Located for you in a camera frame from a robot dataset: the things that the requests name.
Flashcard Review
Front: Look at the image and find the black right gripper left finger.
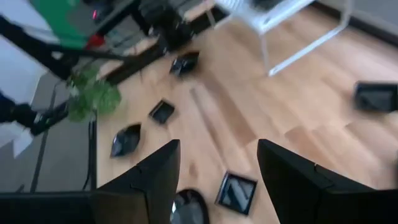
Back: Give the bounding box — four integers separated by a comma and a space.
0, 139, 182, 224

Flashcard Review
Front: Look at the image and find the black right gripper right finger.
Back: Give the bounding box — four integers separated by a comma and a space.
256, 138, 398, 224

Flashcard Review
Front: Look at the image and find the small black square plate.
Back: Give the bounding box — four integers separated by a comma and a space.
215, 170, 258, 216
353, 80, 398, 113
148, 99, 176, 125

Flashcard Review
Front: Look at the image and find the black wavy square bowl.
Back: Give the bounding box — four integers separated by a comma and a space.
170, 188, 211, 224

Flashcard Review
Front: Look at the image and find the black leaf-shaped plate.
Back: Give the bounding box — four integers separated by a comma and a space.
169, 50, 200, 78
109, 123, 142, 159

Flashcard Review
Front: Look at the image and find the black floor stand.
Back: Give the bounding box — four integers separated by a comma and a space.
0, 90, 70, 137

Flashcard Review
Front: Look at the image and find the green leafy plant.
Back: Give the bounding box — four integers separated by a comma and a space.
66, 67, 123, 123

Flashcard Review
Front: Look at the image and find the red object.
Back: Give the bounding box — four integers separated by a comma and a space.
86, 34, 105, 50

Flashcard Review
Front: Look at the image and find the black diagonal beam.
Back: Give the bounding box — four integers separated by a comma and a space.
0, 14, 133, 81

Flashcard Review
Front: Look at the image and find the green box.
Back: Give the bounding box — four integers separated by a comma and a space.
29, 0, 94, 49

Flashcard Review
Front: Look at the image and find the white perforated metal shelf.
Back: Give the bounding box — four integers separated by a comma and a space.
213, 0, 354, 77

